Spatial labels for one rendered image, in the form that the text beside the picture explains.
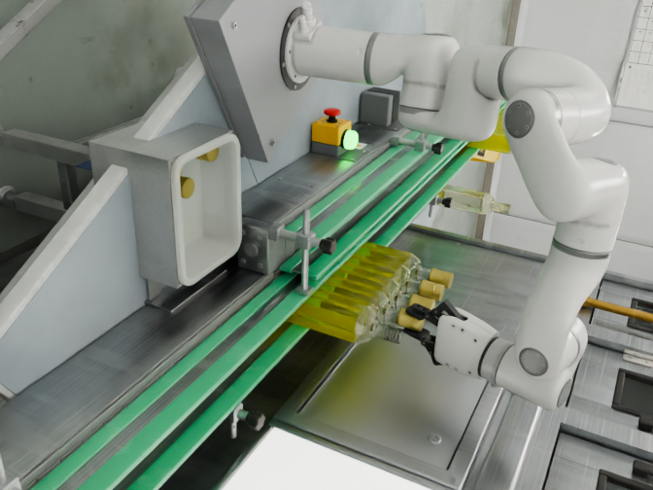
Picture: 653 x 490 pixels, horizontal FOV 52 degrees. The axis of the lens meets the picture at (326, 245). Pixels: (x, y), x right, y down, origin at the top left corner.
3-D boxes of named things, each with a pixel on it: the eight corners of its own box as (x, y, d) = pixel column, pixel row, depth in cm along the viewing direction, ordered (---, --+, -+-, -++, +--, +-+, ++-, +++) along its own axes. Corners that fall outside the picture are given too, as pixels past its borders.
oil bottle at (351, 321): (265, 316, 129) (368, 349, 121) (265, 291, 126) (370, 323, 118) (281, 302, 133) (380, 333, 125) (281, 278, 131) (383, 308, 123)
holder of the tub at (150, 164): (142, 304, 115) (179, 317, 112) (126, 150, 102) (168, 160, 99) (202, 262, 128) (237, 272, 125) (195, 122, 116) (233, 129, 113)
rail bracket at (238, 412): (187, 427, 113) (255, 456, 108) (184, 395, 110) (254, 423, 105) (201, 413, 116) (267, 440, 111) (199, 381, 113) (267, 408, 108)
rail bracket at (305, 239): (267, 286, 125) (326, 303, 120) (266, 202, 117) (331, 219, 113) (275, 278, 128) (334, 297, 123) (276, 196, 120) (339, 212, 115)
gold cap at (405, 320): (395, 329, 125) (418, 335, 123) (397, 312, 123) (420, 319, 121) (402, 319, 128) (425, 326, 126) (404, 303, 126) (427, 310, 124)
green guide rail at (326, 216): (280, 235, 125) (318, 246, 122) (280, 230, 124) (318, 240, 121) (504, 63, 265) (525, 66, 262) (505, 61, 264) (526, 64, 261)
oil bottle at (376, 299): (281, 301, 133) (381, 332, 125) (282, 276, 131) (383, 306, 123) (294, 289, 138) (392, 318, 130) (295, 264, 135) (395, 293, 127)
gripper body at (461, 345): (502, 373, 119) (448, 347, 126) (512, 326, 115) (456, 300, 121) (480, 394, 114) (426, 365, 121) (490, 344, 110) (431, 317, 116)
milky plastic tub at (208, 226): (141, 278, 112) (184, 293, 109) (127, 150, 102) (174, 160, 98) (203, 237, 126) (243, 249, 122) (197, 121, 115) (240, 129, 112)
